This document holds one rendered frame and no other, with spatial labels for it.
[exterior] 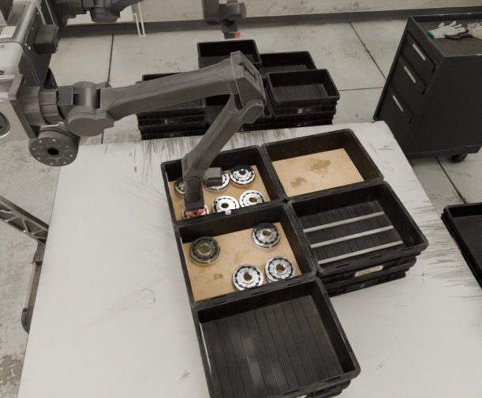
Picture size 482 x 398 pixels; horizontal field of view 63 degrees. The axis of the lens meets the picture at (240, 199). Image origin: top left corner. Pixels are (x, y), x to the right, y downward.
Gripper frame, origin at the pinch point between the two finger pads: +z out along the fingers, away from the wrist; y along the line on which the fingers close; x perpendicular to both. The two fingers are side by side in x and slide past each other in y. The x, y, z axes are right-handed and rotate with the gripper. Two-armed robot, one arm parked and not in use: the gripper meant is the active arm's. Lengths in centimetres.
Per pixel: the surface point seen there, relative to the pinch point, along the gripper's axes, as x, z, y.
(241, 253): -14.2, 3.7, -17.2
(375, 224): -65, 3, -13
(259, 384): -12, 3, -60
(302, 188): -43.2, 3.5, 8.4
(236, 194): -16.7, 3.9, 9.0
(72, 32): 94, 88, 294
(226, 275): -8.0, 3.7, -25.2
